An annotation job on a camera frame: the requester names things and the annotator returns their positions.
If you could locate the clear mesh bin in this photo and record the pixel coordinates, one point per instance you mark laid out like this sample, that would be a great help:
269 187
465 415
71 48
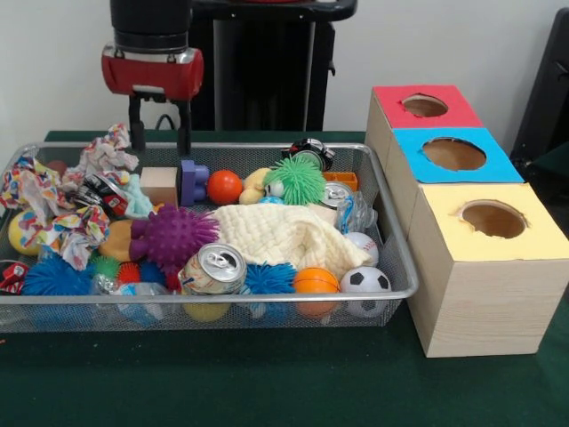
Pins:
404 267

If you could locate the colourful patterned cloth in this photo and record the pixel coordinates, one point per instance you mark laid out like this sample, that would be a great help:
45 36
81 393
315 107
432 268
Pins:
62 209

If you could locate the plain wooden cube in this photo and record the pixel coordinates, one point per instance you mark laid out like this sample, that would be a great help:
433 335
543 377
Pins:
161 185

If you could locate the blue spiky ball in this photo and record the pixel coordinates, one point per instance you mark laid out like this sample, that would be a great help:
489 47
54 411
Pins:
60 276

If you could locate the black chair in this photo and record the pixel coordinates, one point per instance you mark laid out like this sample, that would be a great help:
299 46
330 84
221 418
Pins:
551 98

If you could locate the orange foam ball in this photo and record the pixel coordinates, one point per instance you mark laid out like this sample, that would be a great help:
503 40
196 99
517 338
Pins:
116 242

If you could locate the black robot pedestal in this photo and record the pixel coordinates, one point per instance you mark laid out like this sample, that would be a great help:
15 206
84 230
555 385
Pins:
276 71

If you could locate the crushed silver can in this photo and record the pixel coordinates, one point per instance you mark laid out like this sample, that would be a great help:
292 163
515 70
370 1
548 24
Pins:
218 267

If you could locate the yellow ball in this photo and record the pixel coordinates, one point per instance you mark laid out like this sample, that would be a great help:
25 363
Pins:
18 236

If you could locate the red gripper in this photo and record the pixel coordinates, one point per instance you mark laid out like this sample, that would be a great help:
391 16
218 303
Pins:
151 78

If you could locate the wooden box with three holes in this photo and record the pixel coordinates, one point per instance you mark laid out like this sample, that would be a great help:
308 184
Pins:
480 302

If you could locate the cream knitted cloth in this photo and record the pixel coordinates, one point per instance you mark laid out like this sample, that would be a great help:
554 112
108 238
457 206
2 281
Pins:
284 238

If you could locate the purple spiky ball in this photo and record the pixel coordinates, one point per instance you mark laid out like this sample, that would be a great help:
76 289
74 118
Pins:
173 238

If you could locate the green fuzzy toy with eyes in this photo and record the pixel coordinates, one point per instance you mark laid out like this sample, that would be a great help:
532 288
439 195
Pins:
295 181

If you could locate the purple toy block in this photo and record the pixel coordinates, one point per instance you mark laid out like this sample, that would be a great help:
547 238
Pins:
194 181

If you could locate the small soccer ball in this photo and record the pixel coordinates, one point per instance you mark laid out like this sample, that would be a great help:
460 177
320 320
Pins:
367 280

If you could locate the small red ball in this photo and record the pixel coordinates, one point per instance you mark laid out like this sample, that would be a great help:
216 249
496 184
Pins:
226 187

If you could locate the small orange basketball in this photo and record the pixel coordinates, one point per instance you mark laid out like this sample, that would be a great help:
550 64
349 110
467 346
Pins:
317 280

